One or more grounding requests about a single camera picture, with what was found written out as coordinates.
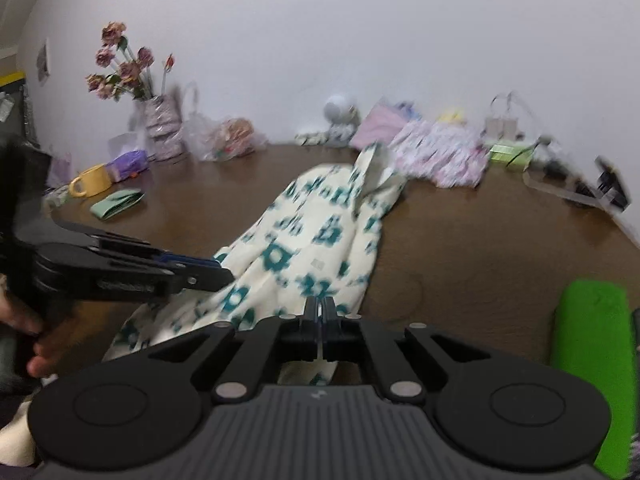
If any knitted lilac vase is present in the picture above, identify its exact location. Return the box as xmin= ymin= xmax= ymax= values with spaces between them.
xmin=132 ymin=94 xmax=188 ymax=161

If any person's left hand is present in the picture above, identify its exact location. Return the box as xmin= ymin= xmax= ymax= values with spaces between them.
xmin=0 ymin=287 xmax=77 ymax=381

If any bright green tube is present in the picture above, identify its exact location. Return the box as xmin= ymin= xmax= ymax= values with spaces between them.
xmin=549 ymin=280 xmax=632 ymax=478

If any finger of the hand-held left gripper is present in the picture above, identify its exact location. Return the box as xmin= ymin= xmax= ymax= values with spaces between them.
xmin=165 ymin=262 xmax=236 ymax=295
xmin=97 ymin=232 xmax=222 ymax=267

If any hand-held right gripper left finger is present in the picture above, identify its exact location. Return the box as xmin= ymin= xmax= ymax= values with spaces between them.
xmin=150 ymin=296 xmax=321 ymax=406

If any pink garment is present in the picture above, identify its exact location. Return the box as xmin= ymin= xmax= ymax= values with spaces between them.
xmin=348 ymin=101 xmax=423 ymax=150

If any clear plastic bag of snacks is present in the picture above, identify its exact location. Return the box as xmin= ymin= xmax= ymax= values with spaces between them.
xmin=182 ymin=82 xmax=268 ymax=162

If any green packet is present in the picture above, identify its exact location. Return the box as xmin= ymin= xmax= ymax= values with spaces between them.
xmin=487 ymin=142 xmax=536 ymax=171

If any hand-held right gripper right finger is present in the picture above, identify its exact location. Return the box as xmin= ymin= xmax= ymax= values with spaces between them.
xmin=322 ymin=296 xmax=493 ymax=406

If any yellow mug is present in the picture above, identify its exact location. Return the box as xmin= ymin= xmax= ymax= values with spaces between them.
xmin=68 ymin=163 xmax=113 ymax=198

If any white robot speaker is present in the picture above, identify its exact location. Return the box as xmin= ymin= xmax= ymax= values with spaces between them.
xmin=322 ymin=92 xmax=361 ymax=143

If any green folded pouch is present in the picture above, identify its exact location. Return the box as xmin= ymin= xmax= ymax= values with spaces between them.
xmin=90 ymin=189 xmax=146 ymax=221

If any cream teal flower garment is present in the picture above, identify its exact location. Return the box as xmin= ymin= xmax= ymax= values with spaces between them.
xmin=102 ymin=142 xmax=408 ymax=386

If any lilac floral garment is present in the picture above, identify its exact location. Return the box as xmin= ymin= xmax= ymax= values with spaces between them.
xmin=387 ymin=119 xmax=491 ymax=190

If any purple tissue pack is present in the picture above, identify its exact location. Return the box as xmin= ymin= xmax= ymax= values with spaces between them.
xmin=107 ymin=150 xmax=150 ymax=181

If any black phone stand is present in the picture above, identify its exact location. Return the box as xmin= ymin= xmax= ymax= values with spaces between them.
xmin=575 ymin=156 xmax=631 ymax=211

